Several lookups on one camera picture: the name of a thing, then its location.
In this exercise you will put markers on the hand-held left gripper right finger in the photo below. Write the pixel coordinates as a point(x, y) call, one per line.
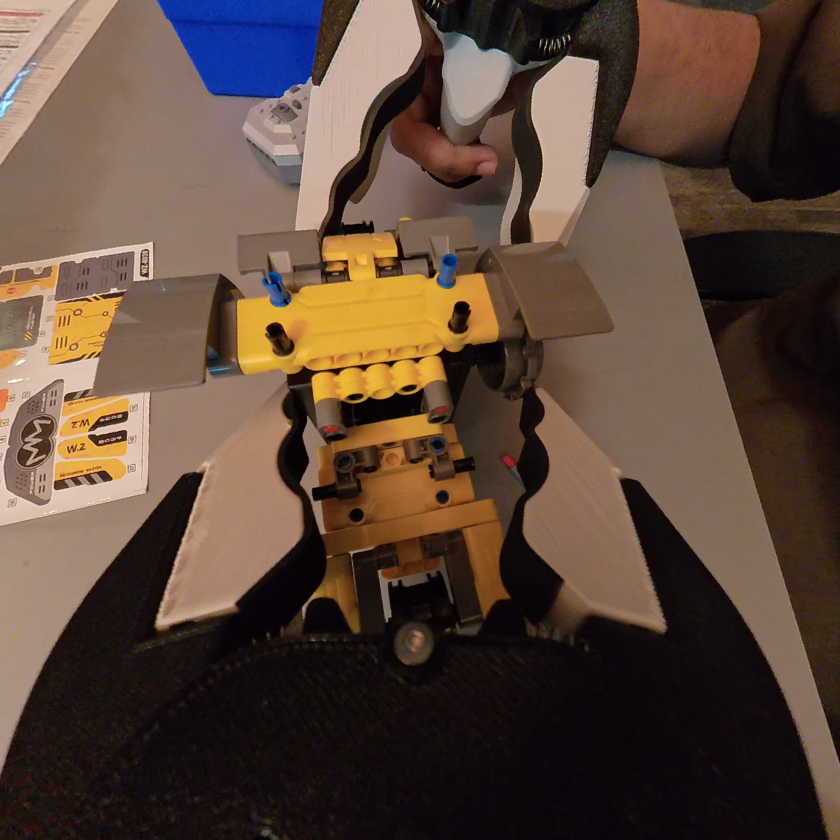
point(590, 531)

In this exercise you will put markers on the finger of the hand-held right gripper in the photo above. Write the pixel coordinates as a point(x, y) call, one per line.
point(564, 144)
point(348, 118)

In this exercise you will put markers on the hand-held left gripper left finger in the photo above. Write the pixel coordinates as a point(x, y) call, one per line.
point(229, 525)

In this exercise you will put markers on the grey toy axle red tip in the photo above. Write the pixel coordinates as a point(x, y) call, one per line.
point(508, 463)

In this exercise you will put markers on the grey toy gear wheel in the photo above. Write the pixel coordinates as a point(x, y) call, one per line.
point(518, 358)

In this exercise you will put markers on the yellow toy brick vehicle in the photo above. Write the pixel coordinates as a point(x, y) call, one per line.
point(367, 315)

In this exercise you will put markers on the person's right forearm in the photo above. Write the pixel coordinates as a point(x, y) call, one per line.
point(689, 79)

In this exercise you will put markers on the person's right hand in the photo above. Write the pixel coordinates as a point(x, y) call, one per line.
point(420, 141)

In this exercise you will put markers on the light grey toy battery box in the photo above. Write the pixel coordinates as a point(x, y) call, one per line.
point(275, 131)

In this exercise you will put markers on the large blue plastic bin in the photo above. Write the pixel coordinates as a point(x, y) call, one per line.
point(249, 46)

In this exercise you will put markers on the yellow grey sticker sheet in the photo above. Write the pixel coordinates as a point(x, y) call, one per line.
point(39, 459)

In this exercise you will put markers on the person's tan pants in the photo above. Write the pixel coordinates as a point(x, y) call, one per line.
point(787, 459)

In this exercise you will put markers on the printed paper sheet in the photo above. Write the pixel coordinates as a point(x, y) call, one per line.
point(33, 59)

